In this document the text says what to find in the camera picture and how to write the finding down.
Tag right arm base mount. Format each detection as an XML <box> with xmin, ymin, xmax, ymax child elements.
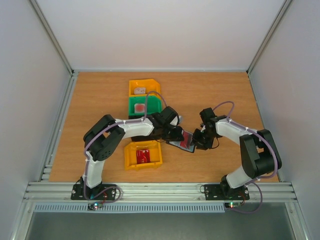
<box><xmin>204</xmin><ymin>184</ymin><xmax>250</xmax><ymax>201</ymax></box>

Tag yellow plastic bin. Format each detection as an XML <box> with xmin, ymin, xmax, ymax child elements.
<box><xmin>124</xmin><ymin>140</ymin><xmax>163</xmax><ymax>171</ymax></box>
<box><xmin>128</xmin><ymin>78</ymin><xmax>161</xmax><ymax>97</ymax></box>

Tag near yellow plastic bin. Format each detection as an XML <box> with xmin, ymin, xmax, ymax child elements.
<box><xmin>124</xmin><ymin>140</ymin><xmax>163</xmax><ymax>171</ymax></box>

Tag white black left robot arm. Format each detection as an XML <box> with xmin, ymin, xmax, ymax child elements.
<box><xmin>82</xmin><ymin>106</ymin><xmax>184</xmax><ymax>199</ymax></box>

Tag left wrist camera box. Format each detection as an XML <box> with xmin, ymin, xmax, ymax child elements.
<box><xmin>170</xmin><ymin>115</ymin><xmax>183</xmax><ymax>126</ymax></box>

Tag black plastic bin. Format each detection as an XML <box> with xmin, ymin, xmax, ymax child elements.
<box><xmin>126</xmin><ymin>112</ymin><xmax>165</xmax><ymax>142</ymax></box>

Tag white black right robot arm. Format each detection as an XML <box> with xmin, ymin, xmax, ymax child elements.
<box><xmin>192</xmin><ymin>108</ymin><xmax>282</xmax><ymax>199</ymax></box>

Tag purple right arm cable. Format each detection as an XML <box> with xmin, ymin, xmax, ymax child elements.
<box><xmin>212</xmin><ymin>100</ymin><xmax>280</xmax><ymax>215</ymax></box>

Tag red card in bin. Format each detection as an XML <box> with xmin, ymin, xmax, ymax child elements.
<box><xmin>136</xmin><ymin>149</ymin><xmax>151</xmax><ymax>165</ymax></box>

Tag green plastic bin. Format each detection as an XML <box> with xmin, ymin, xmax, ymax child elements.
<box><xmin>128</xmin><ymin>95</ymin><xmax>162</xmax><ymax>119</ymax></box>

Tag white red-circle cards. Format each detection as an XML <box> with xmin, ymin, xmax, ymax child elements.
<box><xmin>134</xmin><ymin>103</ymin><xmax>146</xmax><ymax>114</ymax></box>

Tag aluminium front rail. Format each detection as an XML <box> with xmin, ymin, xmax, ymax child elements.
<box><xmin>23</xmin><ymin>181</ymin><xmax>298</xmax><ymax>203</ymax></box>

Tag far yellow plastic bin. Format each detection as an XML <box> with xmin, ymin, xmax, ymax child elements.
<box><xmin>128</xmin><ymin>78</ymin><xmax>161</xmax><ymax>97</ymax></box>

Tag beige patterned cards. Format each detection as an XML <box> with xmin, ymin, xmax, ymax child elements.
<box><xmin>133</xmin><ymin>87</ymin><xmax>146</xmax><ymax>95</ymax></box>

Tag slotted grey cable duct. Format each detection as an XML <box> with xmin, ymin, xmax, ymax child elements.
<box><xmin>33</xmin><ymin>202</ymin><xmax>225</xmax><ymax>214</ymax></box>

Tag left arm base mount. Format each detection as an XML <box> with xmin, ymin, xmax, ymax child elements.
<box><xmin>70</xmin><ymin>182</ymin><xmax>119</xmax><ymax>201</ymax></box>

